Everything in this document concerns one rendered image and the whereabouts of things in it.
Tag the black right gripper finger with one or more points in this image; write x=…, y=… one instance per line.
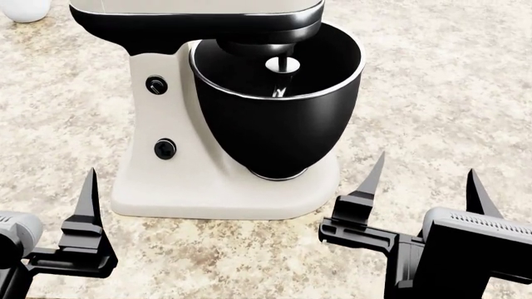
x=357, y=208
x=478, y=199

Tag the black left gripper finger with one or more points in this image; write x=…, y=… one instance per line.
x=85, y=230

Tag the cream stand mixer base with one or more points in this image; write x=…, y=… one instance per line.
x=166, y=193

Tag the black mixer dial knob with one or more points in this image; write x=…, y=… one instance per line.
x=165, y=149

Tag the black mixer lever knob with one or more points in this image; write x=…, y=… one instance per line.
x=156, y=84

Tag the cream black stand mixer head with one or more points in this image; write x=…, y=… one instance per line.
x=174, y=21

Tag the black mixing bowl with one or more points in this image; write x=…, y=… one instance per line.
x=270, y=134

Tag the beater attachment with white disc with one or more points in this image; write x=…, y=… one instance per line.
x=284, y=66

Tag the white round jar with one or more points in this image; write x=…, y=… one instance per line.
x=25, y=9

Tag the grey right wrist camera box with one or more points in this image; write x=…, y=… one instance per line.
x=474, y=246

